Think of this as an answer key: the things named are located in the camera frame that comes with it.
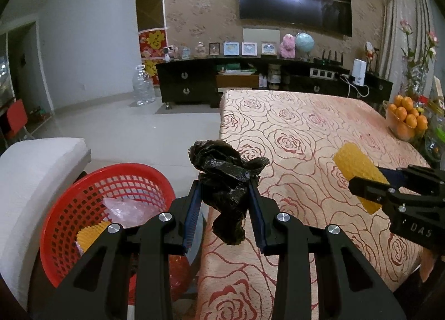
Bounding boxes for clear large water jug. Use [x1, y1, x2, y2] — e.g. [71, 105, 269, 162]
[132, 65, 155, 106]

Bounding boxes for rose pattern tablecloth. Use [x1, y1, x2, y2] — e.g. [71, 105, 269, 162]
[196, 90, 426, 319]

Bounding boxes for light blue globe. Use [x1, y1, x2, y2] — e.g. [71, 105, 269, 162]
[295, 32, 315, 61]

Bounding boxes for white router box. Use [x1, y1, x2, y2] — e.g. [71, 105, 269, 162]
[352, 59, 367, 86]

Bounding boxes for white picture frame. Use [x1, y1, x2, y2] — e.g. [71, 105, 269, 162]
[241, 41, 258, 57]

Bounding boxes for black plastic bag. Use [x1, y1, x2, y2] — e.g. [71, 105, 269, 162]
[189, 140, 269, 245]

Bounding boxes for yellow foam fruit net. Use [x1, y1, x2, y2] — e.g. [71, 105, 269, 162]
[332, 142, 390, 215]

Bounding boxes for white cushioned sofa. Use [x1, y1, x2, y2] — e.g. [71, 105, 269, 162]
[1, 137, 91, 308]

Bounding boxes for blue picture frame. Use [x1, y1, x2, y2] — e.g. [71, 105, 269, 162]
[223, 41, 240, 56]

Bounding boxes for white security camera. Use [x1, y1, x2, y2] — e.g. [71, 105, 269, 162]
[163, 45, 177, 62]

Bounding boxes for red plastic mesh basket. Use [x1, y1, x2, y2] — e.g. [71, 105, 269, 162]
[39, 163, 175, 287]

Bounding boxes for red festive wall poster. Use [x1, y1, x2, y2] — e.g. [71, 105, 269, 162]
[138, 28, 167, 85]

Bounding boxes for black tv cabinet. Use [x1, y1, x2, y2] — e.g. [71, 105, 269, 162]
[156, 56, 393, 108]

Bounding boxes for bowl of oranges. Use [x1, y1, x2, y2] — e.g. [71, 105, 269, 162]
[383, 95, 428, 142]

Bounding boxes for black wifi router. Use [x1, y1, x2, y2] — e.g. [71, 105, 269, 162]
[313, 50, 344, 66]

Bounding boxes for artificial flowers in vase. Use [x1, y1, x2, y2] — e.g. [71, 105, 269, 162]
[400, 19, 439, 102]

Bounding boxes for pink plush toy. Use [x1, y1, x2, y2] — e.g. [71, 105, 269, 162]
[279, 34, 296, 59]

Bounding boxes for clear plastic bag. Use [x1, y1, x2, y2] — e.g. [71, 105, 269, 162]
[103, 197, 160, 228]

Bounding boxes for red chair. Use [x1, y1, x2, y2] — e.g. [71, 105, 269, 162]
[6, 99, 34, 141]

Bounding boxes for small picture frame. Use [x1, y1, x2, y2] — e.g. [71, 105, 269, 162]
[261, 41, 278, 56]

